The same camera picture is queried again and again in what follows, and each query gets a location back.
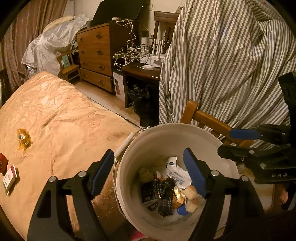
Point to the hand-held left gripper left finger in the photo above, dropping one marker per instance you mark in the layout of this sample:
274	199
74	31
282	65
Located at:
103	171

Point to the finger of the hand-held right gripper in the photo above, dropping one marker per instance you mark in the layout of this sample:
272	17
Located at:
233	153
245	134

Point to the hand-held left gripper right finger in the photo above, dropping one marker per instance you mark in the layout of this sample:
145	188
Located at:
194	171

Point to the white packet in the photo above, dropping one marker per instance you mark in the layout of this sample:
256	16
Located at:
178	173

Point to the cream foam block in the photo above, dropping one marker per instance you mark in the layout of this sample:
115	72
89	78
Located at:
190	192

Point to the gold foil wrapper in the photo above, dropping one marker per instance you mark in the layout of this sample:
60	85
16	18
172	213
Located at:
178	198

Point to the small white orange wrapper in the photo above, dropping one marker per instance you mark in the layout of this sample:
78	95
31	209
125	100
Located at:
160	176

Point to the cream foam wedge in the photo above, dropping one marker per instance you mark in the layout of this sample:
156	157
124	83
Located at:
192	205

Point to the dark plaid cloth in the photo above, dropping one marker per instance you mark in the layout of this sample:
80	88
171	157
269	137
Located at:
165	197

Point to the blue bottle cap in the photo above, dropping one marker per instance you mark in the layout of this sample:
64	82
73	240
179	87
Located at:
182	210

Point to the white plastic bucket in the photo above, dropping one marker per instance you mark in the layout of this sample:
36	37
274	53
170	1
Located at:
161	143

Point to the dark snack packet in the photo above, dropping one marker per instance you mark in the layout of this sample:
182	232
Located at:
148	194

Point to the person's right hand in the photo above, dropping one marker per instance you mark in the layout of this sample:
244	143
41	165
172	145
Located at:
284	196

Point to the light wooden chair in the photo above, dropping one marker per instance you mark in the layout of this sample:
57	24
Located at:
208	120

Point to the grey striped cloth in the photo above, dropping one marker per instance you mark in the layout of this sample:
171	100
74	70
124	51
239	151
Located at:
219	58

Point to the black plastic bag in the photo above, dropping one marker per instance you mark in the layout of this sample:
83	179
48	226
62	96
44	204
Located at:
141	99

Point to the yellow plastic wrapper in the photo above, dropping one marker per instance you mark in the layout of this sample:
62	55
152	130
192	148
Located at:
23	139

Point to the white cardboard box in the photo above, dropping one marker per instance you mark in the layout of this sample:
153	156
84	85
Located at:
118	85

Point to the flattened white red box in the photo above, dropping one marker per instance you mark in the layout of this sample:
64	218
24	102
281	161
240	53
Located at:
9	179

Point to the red apple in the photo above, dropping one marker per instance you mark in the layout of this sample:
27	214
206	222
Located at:
2	163

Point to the dark wooden desk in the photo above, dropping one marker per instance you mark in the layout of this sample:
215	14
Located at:
141	71

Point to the small wooden chair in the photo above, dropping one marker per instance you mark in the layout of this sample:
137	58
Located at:
69	69

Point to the white router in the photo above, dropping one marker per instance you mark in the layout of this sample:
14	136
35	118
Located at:
152	61

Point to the wooden chest of drawers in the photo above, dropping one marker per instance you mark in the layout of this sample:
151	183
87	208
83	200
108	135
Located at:
92	51

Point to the crumpled clear plastic sheet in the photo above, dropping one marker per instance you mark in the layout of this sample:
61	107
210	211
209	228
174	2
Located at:
46	44

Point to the tall wooden chair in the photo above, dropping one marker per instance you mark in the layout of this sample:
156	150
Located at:
161	16

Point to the small white device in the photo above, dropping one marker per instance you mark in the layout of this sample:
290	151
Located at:
116	18

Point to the cream pillow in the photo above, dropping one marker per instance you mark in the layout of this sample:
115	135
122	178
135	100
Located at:
57	22

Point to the black flat television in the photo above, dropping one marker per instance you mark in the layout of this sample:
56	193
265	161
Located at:
115	11

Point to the brown patterned curtain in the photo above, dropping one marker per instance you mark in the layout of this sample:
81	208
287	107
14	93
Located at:
23	27

